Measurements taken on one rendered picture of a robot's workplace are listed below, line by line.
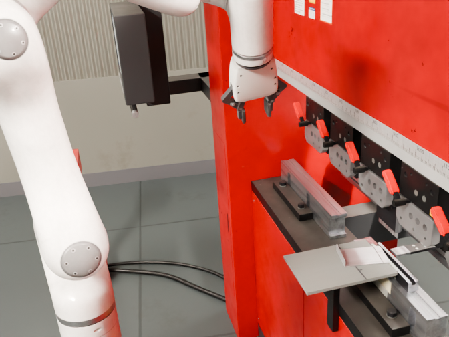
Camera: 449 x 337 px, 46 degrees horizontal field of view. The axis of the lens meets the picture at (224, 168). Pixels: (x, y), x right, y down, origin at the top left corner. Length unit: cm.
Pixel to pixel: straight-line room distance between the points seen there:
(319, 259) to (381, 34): 64
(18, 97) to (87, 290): 41
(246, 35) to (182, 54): 313
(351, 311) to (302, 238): 40
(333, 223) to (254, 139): 56
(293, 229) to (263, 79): 91
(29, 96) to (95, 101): 335
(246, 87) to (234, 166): 114
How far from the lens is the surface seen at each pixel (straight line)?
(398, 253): 160
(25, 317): 320
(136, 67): 217
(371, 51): 142
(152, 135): 431
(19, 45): 83
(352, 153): 149
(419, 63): 124
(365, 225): 206
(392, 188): 133
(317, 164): 238
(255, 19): 101
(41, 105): 91
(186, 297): 306
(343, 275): 150
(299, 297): 195
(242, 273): 252
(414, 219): 134
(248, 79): 111
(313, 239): 187
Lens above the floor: 188
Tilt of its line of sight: 24 degrees down
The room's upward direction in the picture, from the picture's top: 4 degrees counter-clockwise
